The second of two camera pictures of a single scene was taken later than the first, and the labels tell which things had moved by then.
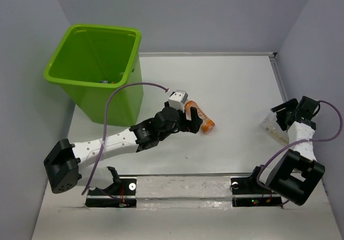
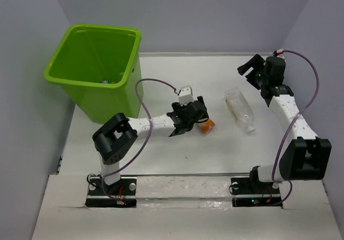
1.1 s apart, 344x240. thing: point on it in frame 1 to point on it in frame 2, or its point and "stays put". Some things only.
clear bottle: x=270 y=124 to x=239 y=109
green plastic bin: x=91 y=60 stays put
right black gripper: x=291 y=103 to x=257 y=63
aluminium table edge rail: x=271 y=55 stays put
